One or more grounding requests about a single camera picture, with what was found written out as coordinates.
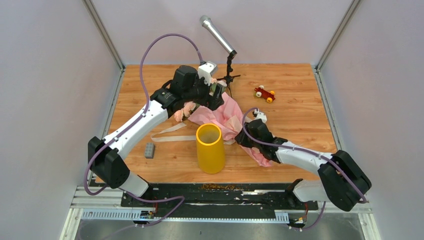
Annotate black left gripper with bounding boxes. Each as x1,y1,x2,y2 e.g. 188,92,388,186
183,72,225,111

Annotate pink flower bouquet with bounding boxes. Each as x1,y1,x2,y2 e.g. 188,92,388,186
173,78,273,168

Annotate white printed ribbon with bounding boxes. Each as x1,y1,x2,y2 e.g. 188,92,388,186
150,122,237,146

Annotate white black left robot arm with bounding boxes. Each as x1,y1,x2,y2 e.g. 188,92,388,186
88,61,224,207

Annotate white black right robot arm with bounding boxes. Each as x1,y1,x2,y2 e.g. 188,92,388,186
235,119,372,212

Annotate yellow cylindrical vase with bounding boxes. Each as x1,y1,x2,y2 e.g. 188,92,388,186
195,123,226,174

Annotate black tripod microphone stand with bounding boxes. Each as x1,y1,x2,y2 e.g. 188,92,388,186
217,50,241,97

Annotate red toy car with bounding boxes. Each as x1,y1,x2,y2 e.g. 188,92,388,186
254,85,276,103

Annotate grey building brick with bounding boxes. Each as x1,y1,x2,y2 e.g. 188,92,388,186
144,142,156,159

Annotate silver microphone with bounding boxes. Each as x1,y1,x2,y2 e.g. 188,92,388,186
199,15,237,60

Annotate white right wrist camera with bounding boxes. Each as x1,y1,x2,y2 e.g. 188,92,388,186
252,110,268,124

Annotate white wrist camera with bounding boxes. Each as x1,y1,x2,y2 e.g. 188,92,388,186
252,110,268,124
197,61,218,86

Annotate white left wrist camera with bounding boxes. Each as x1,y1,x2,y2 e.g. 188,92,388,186
197,61,218,86

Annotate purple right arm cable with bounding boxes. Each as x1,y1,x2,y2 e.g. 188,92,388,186
241,107,369,231

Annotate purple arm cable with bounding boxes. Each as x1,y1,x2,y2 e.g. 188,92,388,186
241,107,369,231
82,33,204,228

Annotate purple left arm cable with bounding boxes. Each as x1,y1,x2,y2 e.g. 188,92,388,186
82,33,204,228

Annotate white slotted cable duct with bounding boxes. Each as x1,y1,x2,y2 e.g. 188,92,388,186
80,210,290,223

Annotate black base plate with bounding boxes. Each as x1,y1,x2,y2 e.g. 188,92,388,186
120,183,319,220

